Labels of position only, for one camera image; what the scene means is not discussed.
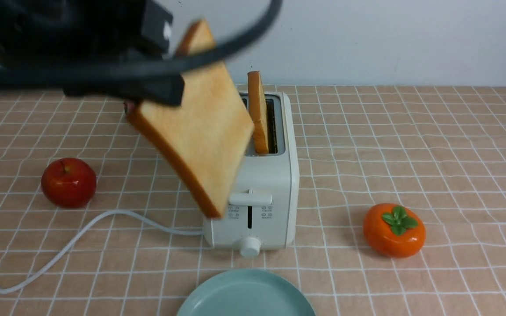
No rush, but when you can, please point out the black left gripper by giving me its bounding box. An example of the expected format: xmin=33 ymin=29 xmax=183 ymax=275
xmin=60 ymin=0 xmax=185 ymax=107

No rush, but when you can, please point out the toasted bread slice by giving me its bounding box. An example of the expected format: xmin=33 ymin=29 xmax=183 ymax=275
xmin=247 ymin=71 xmax=269 ymax=155
xmin=126 ymin=18 xmax=255 ymax=219

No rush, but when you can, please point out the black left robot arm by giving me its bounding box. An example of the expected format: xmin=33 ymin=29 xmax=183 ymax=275
xmin=0 ymin=0 xmax=185 ymax=107

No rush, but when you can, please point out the red apple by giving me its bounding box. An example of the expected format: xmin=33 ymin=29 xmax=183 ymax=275
xmin=40 ymin=158 xmax=97 ymax=209

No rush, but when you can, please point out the white two-slot toaster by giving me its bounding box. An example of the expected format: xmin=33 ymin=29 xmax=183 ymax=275
xmin=203 ymin=91 xmax=300 ymax=258

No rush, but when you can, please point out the light green plate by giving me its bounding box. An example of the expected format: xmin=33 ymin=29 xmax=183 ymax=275
xmin=177 ymin=269 xmax=316 ymax=316

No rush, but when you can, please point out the orange persimmon with green leaf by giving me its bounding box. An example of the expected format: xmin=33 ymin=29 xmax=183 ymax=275
xmin=363 ymin=203 xmax=427 ymax=258

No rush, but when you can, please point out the checkered orange tablecloth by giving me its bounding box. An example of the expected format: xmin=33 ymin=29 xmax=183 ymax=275
xmin=0 ymin=86 xmax=506 ymax=316

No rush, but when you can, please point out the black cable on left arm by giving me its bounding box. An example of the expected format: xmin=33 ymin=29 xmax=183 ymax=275
xmin=0 ymin=0 xmax=283 ymax=90

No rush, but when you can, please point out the white power cable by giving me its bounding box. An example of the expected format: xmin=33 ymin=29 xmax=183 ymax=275
xmin=0 ymin=209 xmax=204 ymax=295

